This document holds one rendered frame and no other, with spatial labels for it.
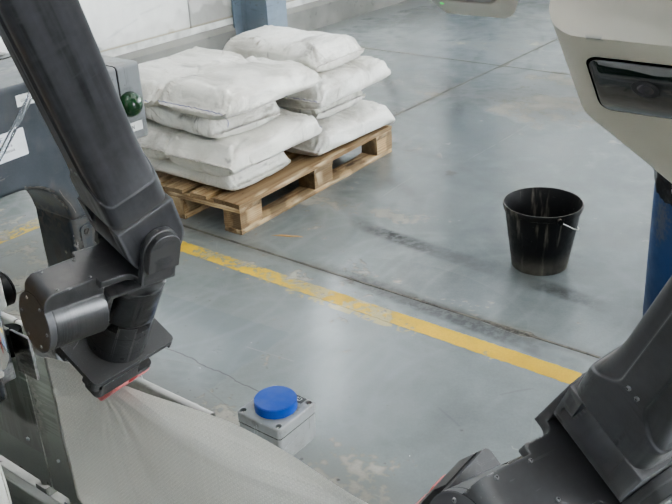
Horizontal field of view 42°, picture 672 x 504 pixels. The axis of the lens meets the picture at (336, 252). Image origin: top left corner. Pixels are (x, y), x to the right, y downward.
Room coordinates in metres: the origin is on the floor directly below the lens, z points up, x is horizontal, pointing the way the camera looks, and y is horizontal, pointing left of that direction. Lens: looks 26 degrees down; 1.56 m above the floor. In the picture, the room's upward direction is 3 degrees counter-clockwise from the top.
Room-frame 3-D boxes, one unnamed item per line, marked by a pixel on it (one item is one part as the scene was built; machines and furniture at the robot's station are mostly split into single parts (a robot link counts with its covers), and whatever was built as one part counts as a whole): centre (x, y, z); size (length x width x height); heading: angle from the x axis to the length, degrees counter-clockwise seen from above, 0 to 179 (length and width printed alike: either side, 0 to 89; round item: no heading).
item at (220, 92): (3.76, 0.37, 0.56); 0.66 x 0.42 x 0.15; 141
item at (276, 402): (1.00, 0.09, 0.84); 0.06 x 0.06 x 0.02
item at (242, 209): (4.12, 0.37, 0.07); 1.20 x 0.82 x 0.14; 143
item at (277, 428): (1.00, 0.09, 0.81); 0.08 x 0.08 x 0.06; 51
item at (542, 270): (2.99, -0.78, 0.13); 0.30 x 0.30 x 0.26
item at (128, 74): (1.00, 0.26, 1.29); 0.08 x 0.05 x 0.09; 51
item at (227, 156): (3.75, 0.38, 0.32); 0.66 x 0.43 x 0.15; 143
